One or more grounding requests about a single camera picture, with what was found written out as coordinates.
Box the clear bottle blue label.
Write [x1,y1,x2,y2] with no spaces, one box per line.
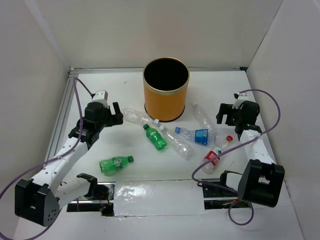
[174,127,216,147]

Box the green bottle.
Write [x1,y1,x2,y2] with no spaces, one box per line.
[143,124,168,151]
[99,156,134,175]

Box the clear crushed bottle white cap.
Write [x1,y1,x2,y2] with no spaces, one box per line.
[159,125,195,161]

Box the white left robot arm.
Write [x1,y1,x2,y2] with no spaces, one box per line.
[14,102,124,227]

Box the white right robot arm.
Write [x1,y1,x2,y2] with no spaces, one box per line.
[216,100,285,208]

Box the orange cylindrical bin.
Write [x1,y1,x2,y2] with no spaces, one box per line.
[142,57,190,123]

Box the clear bottle red label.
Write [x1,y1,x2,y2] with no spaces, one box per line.
[201,135,234,175]

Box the white taped front panel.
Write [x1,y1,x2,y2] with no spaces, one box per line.
[113,180,206,217]

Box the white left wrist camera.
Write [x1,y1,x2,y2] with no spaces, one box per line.
[91,90,108,105]

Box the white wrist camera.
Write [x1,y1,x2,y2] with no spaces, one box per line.
[232,92,249,109]
[91,90,108,105]

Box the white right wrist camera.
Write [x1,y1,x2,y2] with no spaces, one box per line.
[232,92,249,109]

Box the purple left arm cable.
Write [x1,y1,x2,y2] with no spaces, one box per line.
[0,77,97,240]

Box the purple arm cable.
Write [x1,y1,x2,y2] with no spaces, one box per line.
[191,88,281,226]
[0,77,97,240]

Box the aluminium frame rail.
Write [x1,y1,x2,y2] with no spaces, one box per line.
[46,67,250,160]

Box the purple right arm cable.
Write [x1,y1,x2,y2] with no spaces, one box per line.
[191,88,281,226]

